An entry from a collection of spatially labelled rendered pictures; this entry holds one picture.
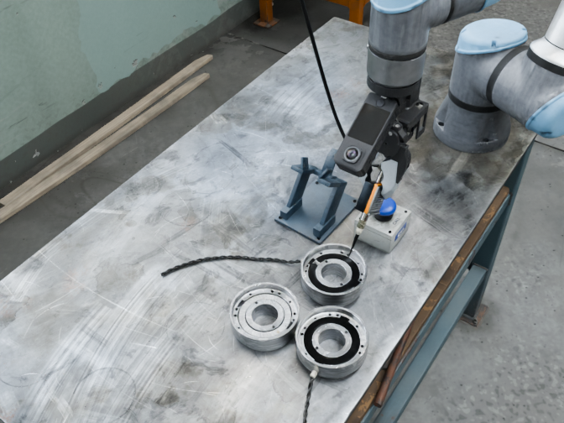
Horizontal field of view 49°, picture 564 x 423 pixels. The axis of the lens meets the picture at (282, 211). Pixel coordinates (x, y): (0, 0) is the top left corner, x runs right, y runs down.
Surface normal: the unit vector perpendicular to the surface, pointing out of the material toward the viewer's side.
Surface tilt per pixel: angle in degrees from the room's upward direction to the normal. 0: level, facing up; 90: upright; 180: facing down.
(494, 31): 7
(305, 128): 0
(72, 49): 90
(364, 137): 32
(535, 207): 0
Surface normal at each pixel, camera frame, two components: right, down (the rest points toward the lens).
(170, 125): -0.03, -0.70
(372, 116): -0.32, -0.28
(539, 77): -0.71, 0.29
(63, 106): 0.82, 0.40
